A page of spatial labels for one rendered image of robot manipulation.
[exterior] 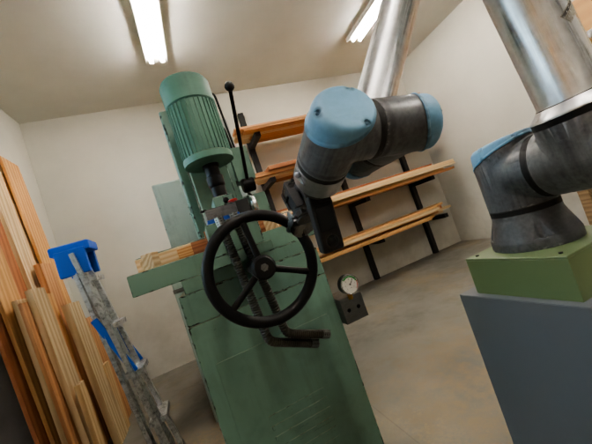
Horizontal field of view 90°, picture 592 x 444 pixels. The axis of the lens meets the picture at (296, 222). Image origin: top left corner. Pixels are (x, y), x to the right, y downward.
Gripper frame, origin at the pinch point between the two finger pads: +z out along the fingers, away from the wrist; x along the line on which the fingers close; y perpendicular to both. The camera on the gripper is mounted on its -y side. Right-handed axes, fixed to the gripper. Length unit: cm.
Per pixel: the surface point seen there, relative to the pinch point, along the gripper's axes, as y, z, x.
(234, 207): 18.0, 9.8, 10.5
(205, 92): 66, 11, 4
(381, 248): 43, 271, -190
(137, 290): 9.1, 22.1, 41.1
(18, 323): 49, 117, 117
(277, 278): -1.3, 25.9, 4.2
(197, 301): 0.9, 25.1, 27.8
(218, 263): 5.3, 13.3, 19.7
